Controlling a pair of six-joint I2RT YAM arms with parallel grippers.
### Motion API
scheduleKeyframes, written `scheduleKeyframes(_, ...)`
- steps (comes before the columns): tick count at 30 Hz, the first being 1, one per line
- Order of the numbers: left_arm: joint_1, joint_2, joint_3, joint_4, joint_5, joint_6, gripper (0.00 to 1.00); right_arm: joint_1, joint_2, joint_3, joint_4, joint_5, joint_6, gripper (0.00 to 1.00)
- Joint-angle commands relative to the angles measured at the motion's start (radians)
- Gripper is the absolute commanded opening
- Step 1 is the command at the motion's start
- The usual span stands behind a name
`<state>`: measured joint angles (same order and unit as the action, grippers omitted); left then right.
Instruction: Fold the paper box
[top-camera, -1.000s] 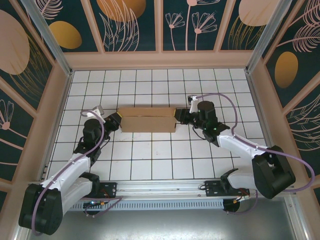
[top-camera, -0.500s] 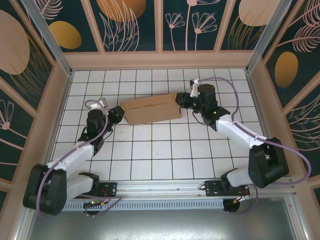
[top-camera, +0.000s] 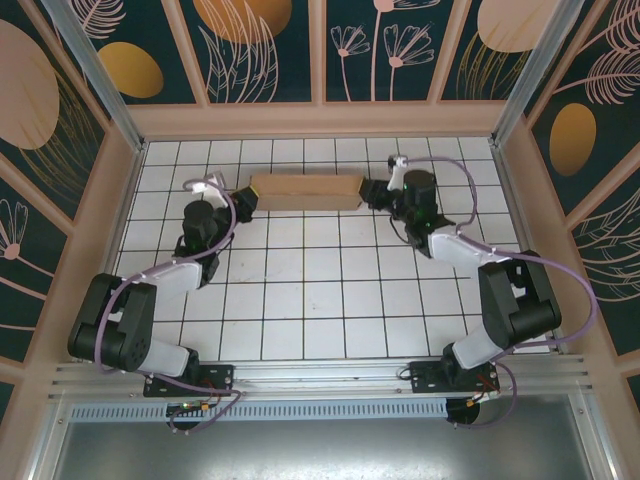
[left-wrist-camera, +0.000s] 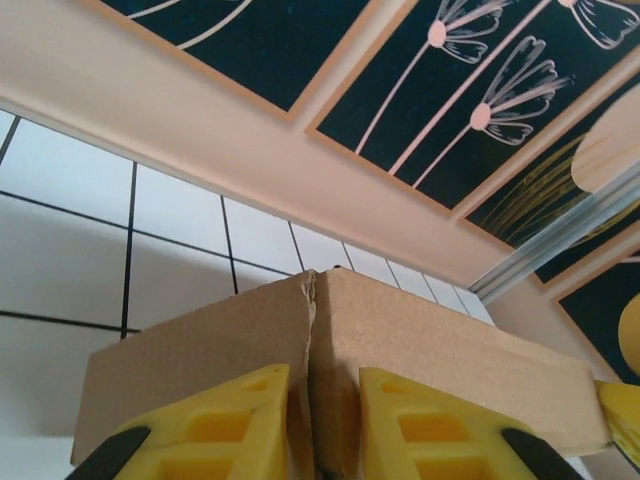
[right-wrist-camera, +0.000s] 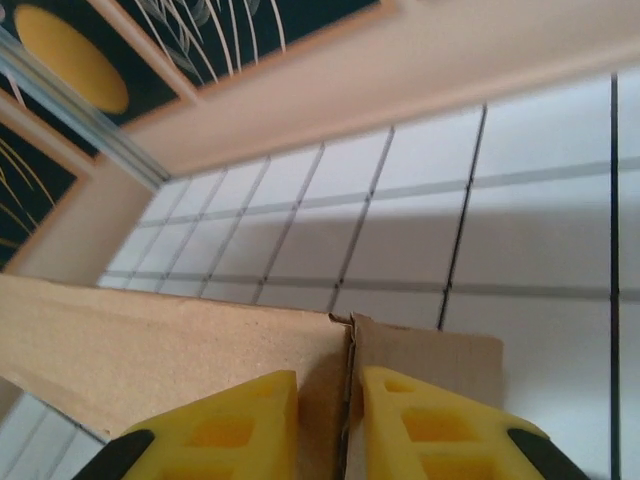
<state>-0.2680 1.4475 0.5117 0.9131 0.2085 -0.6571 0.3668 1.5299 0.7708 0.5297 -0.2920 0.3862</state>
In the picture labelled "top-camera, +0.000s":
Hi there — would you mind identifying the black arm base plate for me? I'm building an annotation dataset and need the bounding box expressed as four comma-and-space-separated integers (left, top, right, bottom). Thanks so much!
408, 360, 501, 396
143, 363, 236, 399

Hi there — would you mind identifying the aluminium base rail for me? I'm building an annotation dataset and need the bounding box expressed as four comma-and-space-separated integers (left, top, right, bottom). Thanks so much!
47, 353, 599, 401

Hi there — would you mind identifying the grey metal sheet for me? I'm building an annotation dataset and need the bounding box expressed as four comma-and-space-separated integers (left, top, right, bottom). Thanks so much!
29, 392, 619, 480

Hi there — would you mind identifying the yellow connector with wires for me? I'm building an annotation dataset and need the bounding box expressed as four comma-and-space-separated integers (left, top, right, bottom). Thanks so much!
465, 388, 501, 407
167, 399, 216, 417

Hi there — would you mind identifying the grey slotted cable duct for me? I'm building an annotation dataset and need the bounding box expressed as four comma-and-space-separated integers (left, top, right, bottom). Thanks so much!
69, 398, 450, 422

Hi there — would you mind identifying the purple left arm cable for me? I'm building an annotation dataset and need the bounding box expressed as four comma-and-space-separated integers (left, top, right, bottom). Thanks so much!
94, 177, 246, 436

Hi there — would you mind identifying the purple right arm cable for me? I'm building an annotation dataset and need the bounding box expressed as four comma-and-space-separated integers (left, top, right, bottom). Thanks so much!
402, 155, 599, 431

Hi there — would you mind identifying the aluminium table side rail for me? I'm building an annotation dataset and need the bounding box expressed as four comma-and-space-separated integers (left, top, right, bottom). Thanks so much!
489, 138, 566, 356
77, 141, 147, 364

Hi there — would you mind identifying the aluminium frame post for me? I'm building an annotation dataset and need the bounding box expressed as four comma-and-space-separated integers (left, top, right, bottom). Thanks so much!
39, 0, 147, 154
491, 0, 600, 149

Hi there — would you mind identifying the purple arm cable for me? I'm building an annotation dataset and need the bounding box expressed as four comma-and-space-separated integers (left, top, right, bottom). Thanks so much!
402, 155, 599, 431
94, 177, 246, 436

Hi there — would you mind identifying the brown cardboard box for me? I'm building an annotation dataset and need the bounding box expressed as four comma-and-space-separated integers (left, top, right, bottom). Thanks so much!
249, 172, 365, 212

